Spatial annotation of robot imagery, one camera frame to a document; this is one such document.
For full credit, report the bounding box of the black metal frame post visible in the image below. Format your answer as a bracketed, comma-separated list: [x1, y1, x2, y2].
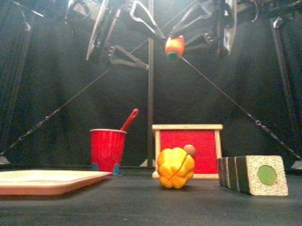
[269, 16, 302, 160]

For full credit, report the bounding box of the orange toy carrot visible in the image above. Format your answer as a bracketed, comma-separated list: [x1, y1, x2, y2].
[164, 34, 185, 63]

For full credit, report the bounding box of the pink plastic tray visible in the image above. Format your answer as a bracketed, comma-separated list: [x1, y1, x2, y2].
[0, 169, 113, 197]

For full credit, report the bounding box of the red plastic cup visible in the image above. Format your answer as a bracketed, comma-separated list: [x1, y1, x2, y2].
[88, 128, 126, 173]

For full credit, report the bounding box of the wooden box with red front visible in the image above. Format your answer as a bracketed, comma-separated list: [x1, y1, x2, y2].
[150, 124, 224, 180]

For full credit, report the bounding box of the black vertical frame pole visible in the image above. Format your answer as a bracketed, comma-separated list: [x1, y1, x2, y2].
[145, 0, 156, 169]

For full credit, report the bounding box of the grey pole foot bracket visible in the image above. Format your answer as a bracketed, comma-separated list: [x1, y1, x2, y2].
[137, 158, 156, 169]

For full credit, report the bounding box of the black sushi roll block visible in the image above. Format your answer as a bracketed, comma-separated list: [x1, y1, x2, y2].
[216, 154, 289, 197]

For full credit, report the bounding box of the yellow toy bell pepper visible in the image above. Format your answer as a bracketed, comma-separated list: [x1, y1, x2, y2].
[156, 147, 196, 190]

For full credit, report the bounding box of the small wooden ball knob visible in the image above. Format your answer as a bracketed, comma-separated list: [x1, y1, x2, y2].
[183, 144, 196, 157]

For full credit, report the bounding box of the blue cup holder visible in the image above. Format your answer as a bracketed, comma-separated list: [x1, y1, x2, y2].
[90, 162, 124, 177]

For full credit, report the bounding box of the thin diagonal brace cable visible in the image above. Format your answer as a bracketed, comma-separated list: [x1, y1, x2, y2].
[0, 0, 209, 156]
[179, 56, 302, 161]

